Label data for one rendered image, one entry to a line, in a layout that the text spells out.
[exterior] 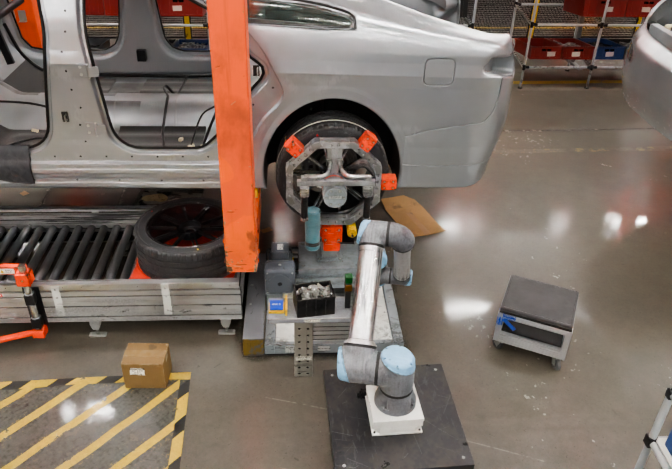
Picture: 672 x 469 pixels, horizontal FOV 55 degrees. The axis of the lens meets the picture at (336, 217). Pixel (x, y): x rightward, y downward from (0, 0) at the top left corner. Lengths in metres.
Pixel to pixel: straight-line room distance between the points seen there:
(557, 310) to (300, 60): 1.96
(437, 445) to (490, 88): 1.91
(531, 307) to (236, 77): 2.03
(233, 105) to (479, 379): 2.00
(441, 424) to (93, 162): 2.37
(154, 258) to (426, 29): 1.98
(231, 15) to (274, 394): 1.94
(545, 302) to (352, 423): 1.39
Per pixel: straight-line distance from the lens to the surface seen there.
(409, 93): 3.63
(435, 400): 3.20
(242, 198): 3.27
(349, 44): 3.51
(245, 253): 3.46
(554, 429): 3.65
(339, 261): 4.11
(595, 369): 4.05
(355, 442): 3.00
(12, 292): 4.02
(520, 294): 3.86
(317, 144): 3.54
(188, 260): 3.76
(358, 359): 2.87
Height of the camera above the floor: 2.64
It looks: 32 degrees down
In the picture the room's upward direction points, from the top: 2 degrees clockwise
